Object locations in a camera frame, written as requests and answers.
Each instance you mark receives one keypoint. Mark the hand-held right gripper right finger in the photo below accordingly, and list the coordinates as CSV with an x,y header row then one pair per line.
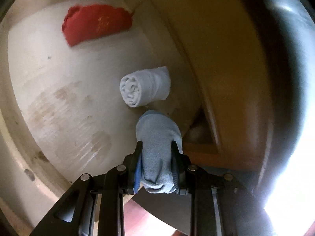
x,y
177,174

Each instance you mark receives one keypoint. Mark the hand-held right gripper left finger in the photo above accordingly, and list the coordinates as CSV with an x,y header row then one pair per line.
x,y
137,174

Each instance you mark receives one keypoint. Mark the light blue sock ball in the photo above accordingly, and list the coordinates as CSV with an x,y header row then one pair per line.
x,y
157,147

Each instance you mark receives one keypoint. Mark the wooden drawer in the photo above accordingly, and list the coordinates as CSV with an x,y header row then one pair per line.
x,y
61,91

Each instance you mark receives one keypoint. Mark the white rolled cloth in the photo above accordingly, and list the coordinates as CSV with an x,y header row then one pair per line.
x,y
142,86

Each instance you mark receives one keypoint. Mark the red cloth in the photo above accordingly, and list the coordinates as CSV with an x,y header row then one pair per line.
x,y
93,24

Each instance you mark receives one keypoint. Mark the wooden bed frame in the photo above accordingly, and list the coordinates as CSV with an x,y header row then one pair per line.
x,y
233,78

